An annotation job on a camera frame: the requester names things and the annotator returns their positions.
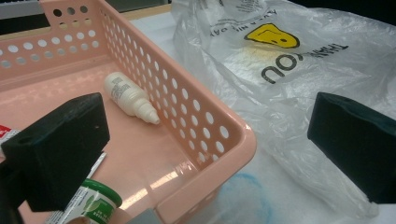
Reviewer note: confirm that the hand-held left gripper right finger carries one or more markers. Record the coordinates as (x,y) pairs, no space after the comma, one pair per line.
(358,146)

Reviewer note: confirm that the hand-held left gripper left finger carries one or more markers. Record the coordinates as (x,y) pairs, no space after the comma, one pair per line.
(59,149)

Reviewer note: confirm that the red and white tube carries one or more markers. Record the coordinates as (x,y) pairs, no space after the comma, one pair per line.
(9,137)

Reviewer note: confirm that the white bottle with green label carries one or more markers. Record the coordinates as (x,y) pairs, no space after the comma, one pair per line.
(93,202)

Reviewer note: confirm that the pink perforated plastic basket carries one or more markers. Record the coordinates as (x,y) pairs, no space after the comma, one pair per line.
(140,149)

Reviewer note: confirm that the white dropper bottle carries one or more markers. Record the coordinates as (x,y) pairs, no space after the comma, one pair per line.
(124,93)

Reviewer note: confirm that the clear plastic bag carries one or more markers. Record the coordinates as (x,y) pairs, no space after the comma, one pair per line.
(280,93)

